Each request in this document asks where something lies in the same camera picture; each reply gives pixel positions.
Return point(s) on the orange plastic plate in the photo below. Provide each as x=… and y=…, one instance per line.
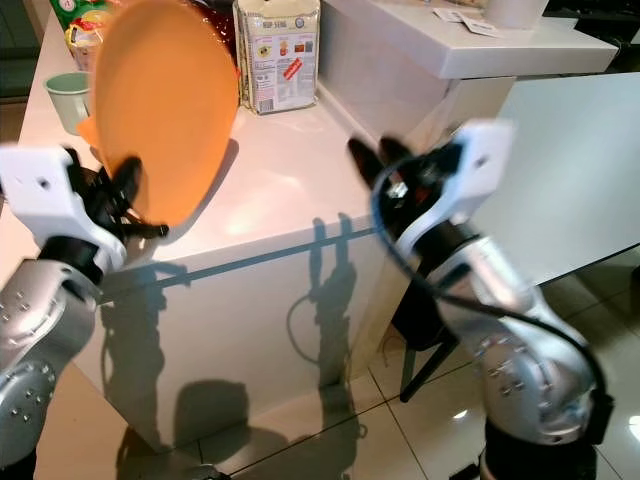
x=90, y=132
x=165, y=100

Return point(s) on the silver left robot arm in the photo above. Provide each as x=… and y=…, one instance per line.
x=30, y=350

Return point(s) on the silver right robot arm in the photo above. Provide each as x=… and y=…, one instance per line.
x=520, y=340

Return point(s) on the pale green cup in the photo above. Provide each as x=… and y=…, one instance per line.
x=68, y=102

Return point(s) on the white kitchen counter cabinet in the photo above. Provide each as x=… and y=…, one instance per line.
x=260, y=190

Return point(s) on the white printed food carton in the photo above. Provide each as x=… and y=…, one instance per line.
x=278, y=55

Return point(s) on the black chair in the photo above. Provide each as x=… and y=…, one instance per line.
x=420, y=325

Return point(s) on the white paper card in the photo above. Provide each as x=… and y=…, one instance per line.
x=446, y=15
x=478, y=27

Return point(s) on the white raised counter ledge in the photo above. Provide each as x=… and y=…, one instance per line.
x=540, y=55

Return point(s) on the white round vessel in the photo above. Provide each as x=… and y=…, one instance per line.
x=515, y=12

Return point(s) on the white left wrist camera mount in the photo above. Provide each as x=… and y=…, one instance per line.
x=45, y=190

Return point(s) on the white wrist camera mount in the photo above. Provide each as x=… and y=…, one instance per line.
x=485, y=155
x=45, y=190

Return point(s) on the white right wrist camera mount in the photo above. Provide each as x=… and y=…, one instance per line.
x=485, y=155

